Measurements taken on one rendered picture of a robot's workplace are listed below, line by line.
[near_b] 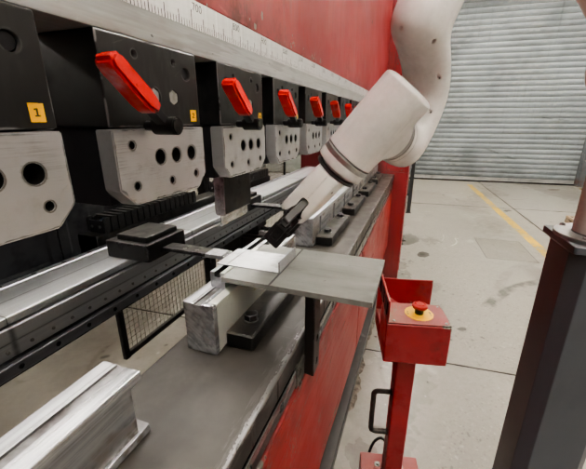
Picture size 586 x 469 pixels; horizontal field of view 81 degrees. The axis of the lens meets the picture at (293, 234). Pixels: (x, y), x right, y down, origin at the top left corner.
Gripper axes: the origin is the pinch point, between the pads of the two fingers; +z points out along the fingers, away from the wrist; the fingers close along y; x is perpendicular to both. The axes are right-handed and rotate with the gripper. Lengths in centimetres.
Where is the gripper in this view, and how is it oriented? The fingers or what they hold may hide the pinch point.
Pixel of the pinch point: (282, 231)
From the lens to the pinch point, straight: 63.6
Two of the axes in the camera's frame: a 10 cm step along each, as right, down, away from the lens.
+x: 7.2, 6.9, -0.5
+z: -6.0, 6.6, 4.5
